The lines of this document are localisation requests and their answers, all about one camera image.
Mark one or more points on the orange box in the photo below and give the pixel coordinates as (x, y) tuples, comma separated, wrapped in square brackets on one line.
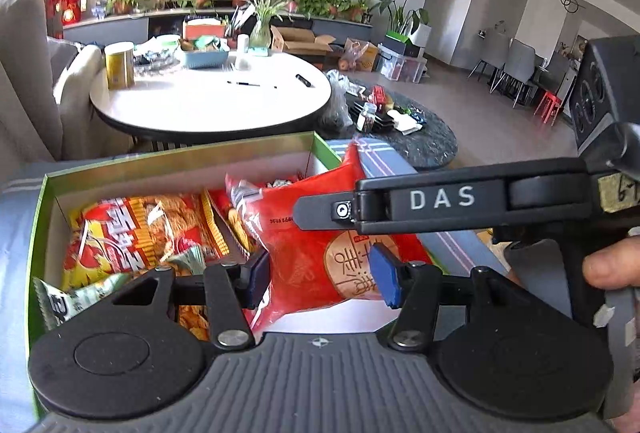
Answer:
[(200, 31)]

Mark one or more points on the large red snack packet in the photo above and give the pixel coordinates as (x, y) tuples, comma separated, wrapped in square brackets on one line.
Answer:
[(300, 253)]

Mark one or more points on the white cup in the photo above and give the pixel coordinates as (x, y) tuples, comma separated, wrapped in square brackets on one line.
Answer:
[(242, 45)]

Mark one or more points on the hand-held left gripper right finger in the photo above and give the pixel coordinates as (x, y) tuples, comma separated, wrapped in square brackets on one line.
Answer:
[(387, 278)]

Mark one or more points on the green cardboard box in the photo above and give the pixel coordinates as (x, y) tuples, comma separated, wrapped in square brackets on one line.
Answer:
[(328, 151)]

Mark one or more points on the pale green snack packet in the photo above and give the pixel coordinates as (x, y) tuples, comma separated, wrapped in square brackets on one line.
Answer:
[(85, 300)]

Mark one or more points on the clear storage box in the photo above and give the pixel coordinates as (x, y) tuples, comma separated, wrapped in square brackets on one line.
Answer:
[(400, 65)]

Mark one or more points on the black marker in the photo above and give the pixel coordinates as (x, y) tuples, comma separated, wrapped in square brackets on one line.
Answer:
[(303, 80)]

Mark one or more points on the white planter with tall plant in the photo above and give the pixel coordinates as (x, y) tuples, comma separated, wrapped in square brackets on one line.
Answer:
[(417, 33)]

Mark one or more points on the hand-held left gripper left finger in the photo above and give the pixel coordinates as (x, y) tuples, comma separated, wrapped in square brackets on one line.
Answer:
[(260, 275)]

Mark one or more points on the white plastic bag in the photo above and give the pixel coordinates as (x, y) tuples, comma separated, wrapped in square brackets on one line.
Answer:
[(337, 105)]

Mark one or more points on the red stool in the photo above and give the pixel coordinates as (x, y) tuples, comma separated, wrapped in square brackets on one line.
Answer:
[(549, 107)]

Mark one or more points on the green black box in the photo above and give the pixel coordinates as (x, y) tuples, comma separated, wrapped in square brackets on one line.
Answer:
[(402, 44)]

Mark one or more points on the open cardboard box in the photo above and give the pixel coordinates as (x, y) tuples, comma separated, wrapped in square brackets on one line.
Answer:
[(300, 46)]

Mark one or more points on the yellow canister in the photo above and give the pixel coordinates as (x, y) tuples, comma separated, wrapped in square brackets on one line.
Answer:
[(120, 65)]

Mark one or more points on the glass jar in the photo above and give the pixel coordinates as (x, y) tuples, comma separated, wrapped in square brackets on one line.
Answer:
[(367, 118)]

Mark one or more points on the orange yellow snack packet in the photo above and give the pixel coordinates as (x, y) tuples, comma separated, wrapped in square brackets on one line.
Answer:
[(225, 223)]

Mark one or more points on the dark marble round table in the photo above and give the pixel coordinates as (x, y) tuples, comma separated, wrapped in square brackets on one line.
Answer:
[(427, 144)]

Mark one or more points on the blue basket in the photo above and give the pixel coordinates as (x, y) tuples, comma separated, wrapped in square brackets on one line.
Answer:
[(205, 59)]

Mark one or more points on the red yellow snack packet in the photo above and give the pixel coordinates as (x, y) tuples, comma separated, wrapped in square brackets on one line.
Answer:
[(130, 233)]

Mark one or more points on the grey dining chair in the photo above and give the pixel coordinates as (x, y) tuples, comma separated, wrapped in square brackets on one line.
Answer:
[(487, 58), (520, 63)]

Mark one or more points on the person's right hand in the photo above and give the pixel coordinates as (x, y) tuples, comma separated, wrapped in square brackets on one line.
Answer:
[(610, 268)]

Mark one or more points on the glass vase with plant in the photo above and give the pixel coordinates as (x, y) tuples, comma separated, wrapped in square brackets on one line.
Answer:
[(260, 35)]

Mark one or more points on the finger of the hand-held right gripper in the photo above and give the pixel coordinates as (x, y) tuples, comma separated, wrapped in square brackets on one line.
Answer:
[(320, 210)]

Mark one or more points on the black pen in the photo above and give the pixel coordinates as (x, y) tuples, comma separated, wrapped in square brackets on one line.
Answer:
[(247, 84)]

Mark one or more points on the grey television cabinet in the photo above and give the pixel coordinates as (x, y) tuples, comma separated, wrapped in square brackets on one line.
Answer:
[(120, 26)]

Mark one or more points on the white round table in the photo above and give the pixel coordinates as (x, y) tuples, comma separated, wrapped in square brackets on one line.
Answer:
[(210, 100)]

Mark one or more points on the orange chips packet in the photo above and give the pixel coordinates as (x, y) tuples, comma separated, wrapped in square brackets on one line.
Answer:
[(194, 323)]

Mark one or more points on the clear plastic wrap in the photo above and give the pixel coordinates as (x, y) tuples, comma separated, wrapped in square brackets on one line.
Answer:
[(155, 55)]

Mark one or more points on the white crumpled tissue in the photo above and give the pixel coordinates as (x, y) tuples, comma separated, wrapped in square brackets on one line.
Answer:
[(405, 122)]

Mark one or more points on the grey armchair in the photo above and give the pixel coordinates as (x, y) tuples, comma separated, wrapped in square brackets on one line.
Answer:
[(25, 63)]

